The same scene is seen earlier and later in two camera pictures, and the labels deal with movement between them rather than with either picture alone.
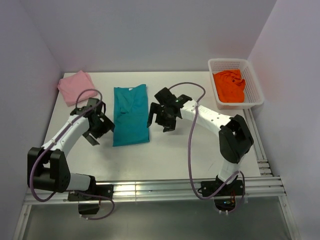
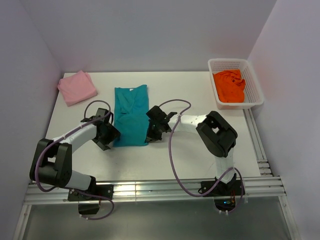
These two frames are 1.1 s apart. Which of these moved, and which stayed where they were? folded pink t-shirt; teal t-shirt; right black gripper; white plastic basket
Moved: right black gripper
Stayed: folded pink t-shirt; white plastic basket; teal t-shirt
